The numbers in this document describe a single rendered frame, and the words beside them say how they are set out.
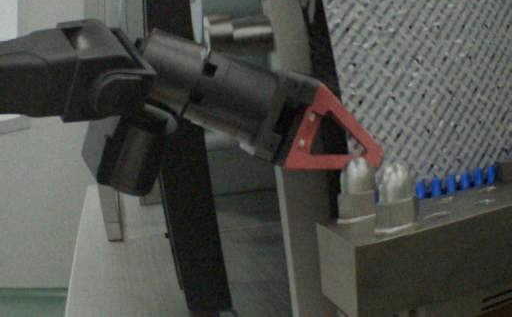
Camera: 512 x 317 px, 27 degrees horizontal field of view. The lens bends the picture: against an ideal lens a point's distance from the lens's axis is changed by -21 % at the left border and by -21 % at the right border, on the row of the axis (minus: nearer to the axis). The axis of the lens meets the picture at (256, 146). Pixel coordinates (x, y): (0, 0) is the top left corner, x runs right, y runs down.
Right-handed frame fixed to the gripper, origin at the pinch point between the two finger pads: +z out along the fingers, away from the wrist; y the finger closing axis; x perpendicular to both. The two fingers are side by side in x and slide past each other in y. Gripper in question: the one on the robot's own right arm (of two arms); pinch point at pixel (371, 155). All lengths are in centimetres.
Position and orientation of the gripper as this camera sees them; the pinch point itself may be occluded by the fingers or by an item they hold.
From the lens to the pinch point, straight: 99.3
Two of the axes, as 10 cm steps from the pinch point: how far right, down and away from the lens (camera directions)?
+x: 3.8, -9.3, 0.0
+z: 9.2, 3.8, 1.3
